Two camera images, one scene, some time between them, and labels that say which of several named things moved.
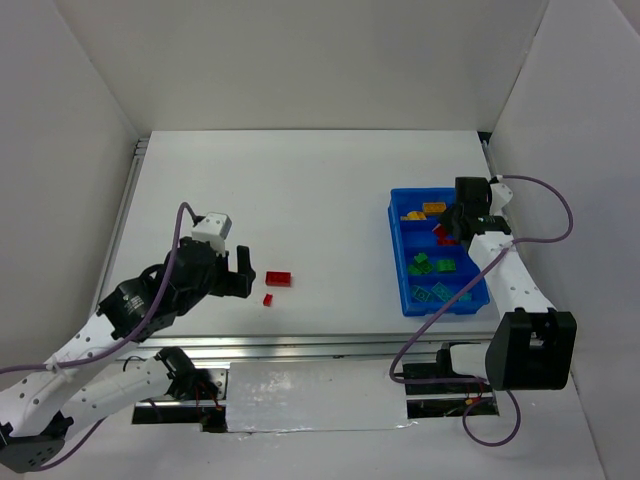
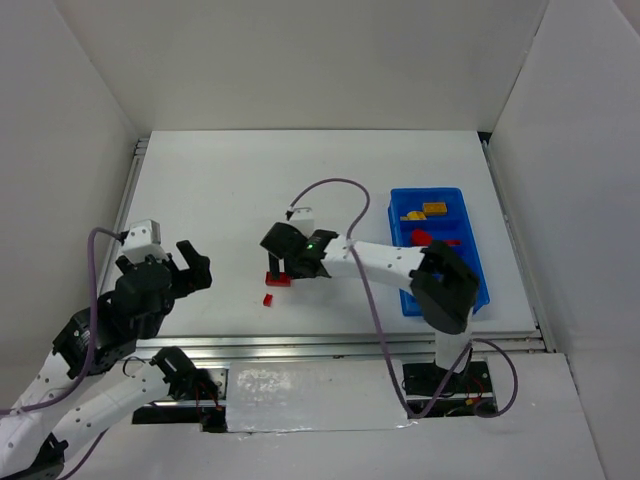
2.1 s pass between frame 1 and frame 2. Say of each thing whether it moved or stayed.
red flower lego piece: moved
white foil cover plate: stayed
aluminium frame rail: stayed
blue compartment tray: stayed
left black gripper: moved
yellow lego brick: stayed
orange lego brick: stayed
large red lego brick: stayed
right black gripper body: moved
